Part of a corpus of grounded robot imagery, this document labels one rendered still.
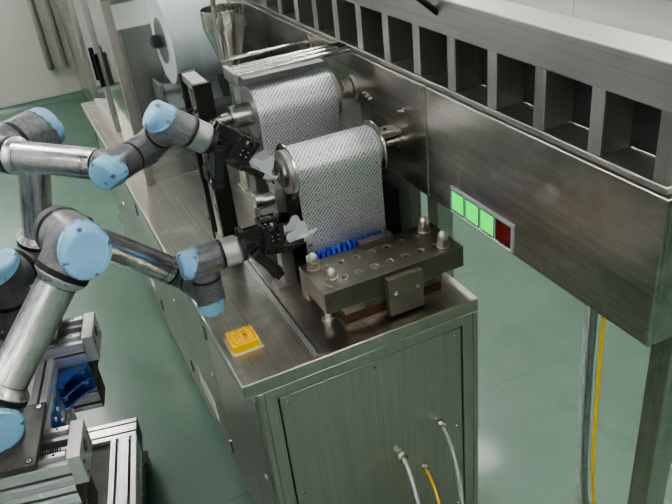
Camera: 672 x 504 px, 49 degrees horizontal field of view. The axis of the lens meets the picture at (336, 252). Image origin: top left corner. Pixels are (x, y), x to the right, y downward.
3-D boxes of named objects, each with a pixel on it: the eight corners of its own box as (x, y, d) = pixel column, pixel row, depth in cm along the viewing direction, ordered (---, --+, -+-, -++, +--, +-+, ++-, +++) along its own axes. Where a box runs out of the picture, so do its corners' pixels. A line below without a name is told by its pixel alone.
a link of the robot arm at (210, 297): (211, 293, 196) (203, 259, 190) (234, 310, 188) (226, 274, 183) (186, 306, 192) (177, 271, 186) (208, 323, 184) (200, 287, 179)
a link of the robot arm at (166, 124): (141, 110, 172) (159, 90, 167) (182, 129, 179) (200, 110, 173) (137, 136, 168) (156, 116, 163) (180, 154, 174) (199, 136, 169)
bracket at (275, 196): (271, 283, 208) (254, 187, 192) (292, 276, 210) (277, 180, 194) (277, 292, 204) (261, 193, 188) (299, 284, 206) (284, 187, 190)
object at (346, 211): (308, 256, 195) (299, 194, 185) (385, 231, 202) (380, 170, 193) (308, 257, 194) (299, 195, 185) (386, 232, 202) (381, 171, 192)
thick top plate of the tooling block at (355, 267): (301, 285, 192) (298, 265, 189) (431, 240, 205) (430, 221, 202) (326, 315, 180) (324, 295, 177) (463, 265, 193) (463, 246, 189)
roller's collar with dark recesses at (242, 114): (228, 125, 205) (224, 103, 202) (248, 120, 207) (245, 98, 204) (235, 132, 200) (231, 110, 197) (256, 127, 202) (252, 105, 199)
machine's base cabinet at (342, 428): (128, 253, 418) (87, 109, 374) (234, 221, 439) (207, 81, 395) (299, 615, 217) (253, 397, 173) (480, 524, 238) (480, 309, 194)
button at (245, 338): (226, 340, 187) (224, 333, 185) (251, 331, 189) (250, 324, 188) (234, 355, 181) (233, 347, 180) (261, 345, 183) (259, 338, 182)
